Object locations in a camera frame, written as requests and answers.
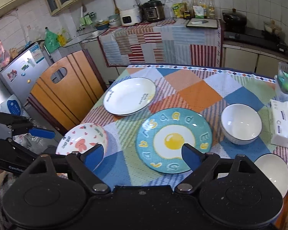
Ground black cutting board tray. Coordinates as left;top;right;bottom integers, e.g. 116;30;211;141
186;18;218;30

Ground oil bottle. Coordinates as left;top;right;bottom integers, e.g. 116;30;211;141
208;0;215;19

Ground white bowl dark rim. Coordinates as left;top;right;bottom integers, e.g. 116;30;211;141
254;153;288;198

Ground white tissue pack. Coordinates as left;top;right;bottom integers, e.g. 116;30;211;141
269;99;288;148

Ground white rice cooker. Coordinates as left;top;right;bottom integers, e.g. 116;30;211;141
120;7;142;26

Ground clear box green items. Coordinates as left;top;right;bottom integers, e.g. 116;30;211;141
274;62;288;102

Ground black wok with lid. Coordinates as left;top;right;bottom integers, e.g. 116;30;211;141
222;8;247;31

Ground black pressure cooker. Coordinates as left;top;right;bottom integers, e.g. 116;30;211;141
139;0;165;23

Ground striped patchwork counter cloth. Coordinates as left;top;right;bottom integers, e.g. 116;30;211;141
98;18;222;67

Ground black gas stove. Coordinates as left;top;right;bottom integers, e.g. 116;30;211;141
224;27;288;55

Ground small pot on stove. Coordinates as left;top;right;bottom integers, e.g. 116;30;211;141
264;20;282;35

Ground wooden chair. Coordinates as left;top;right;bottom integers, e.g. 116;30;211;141
27;49;107;135

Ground white ribbed bowl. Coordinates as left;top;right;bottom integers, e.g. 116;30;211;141
220;104;263;145

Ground silver refrigerator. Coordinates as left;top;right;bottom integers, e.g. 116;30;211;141
0;40;52;106

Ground pink bear carrot plate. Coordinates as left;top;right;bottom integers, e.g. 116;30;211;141
55;122;108;155

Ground colourful checkered tablecloth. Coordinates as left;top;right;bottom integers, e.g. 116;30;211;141
60;64;288;230

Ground teal fried egg plate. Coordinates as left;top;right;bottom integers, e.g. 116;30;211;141
135;108;213;174

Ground green plastic bag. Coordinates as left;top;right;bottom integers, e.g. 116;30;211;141
45;27;60;53

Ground white plate with sun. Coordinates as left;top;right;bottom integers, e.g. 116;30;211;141
103;77;156;116

